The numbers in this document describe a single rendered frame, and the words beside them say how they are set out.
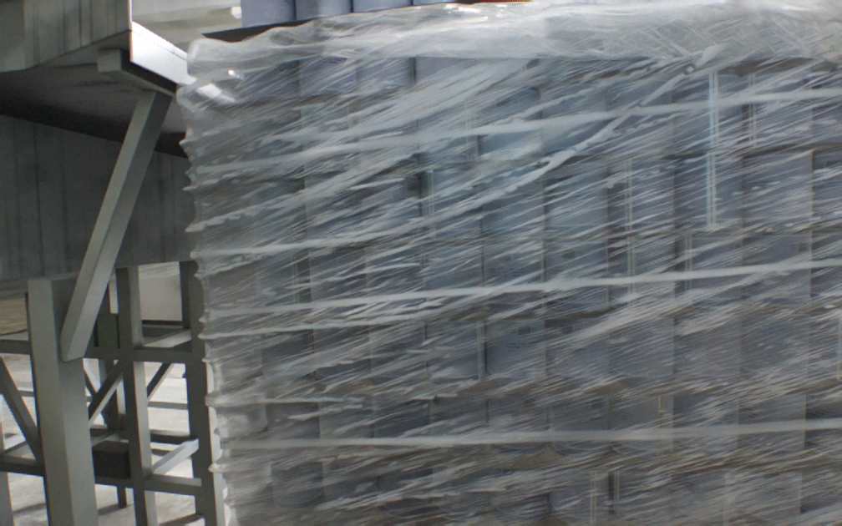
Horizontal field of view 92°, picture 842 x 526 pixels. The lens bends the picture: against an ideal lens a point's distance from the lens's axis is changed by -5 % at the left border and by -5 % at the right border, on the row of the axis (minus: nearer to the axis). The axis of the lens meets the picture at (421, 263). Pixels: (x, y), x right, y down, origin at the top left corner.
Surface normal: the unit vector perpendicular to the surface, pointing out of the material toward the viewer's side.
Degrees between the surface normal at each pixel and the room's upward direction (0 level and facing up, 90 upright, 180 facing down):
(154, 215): 90
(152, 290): 90
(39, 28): 90
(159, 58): 90
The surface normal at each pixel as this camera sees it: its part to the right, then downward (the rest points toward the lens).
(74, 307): -0.14, 0.07
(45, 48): -0.42, 0.07
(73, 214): 0.99, 0.00
